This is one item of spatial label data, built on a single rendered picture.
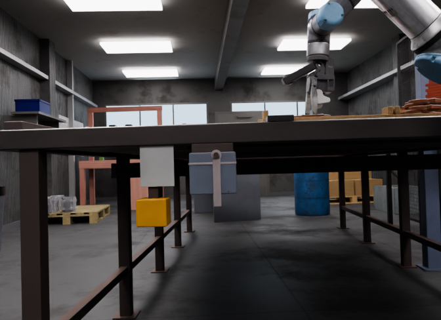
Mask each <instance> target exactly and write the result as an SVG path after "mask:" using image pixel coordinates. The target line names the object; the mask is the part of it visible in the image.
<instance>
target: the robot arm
mask: <svg viewBox="0 0 441 320"><path fill-rule="evenodd" d="M360 1H361V0H329V1H328V2H327V3H326V4H324V5H323V6H321V7H320V9H317V10H313V11H311V12H310V13H309V15H308V22H307V25H308V35H307V53H306V56H307V57H308V58H307V62H308V63H309V64H308V65H306V66H304V67H302V68H300V69H299V70H297V71H294V72H293V73H290V74H286V75H285V76H284V77H283V79H282V83H283V85H284V86H286V85H291V84H292V83H293V82H294V81H296V80H298V79H299V78H301V77H303V76H305V75H307V74H308V75H307V77H306V78H307V80H306V98H305V115H310V110H312V111H313V112H314V113H315V115H317V109H319V108H321V107H322V106H323V104H326V103H329V102H330V98H328V97H326V96H324V95H325V94H330V93H331V92H333V90H335V75H334V58H329V52H330V34H331V32H332V31H333V30H334V29H335V28H336V27H338V26H339V25H340V23H341V22H342V21H343V20H344V19H345V18H346V17H347V15H348V14H349V13H350V12H351V11H352V10H353V9H354V8H355V6H356V5H357V4H358V3H359V2H360ZM371 1H372V2H373V3H374V4H375V5H376V6H377V7H378V8H379V9H380V10H381V11H382V12H383V13H384V14H385V15H386V16H388V17H389V18H390V19H391V20H392V21H393V22H394V23H395V24H396V25H397V26H398V27H399V28H400V29H401V30H402V31H403V32H404V33H405V34H406V35H407V36H408V37H409V38H410V39H411V50H412V51H413V52H414V53H415V54H416V55H417V56H416V57H415V61H414V65H415V66H416V69H417V71H418V72H419V73H420V74H421V75H423V76H424V77H426V78H427V79H429V80H431V81H433V82H435V83H438V84H441V10H440V9H439V8H438V7H437V6H436V5H435V4H434V3H433V2H432V1H431V0H371ZM318 64H319V65H320V66H319V65H318ZM314 70H315V71H314Z"/></svg>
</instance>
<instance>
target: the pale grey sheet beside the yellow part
mask: <svg viewBox="0 0 441 320"><path fill-rule="evenodd" d="M140 186H141V187H156V186H175V175H174V149H173V145H172V146H140Z"/></svg>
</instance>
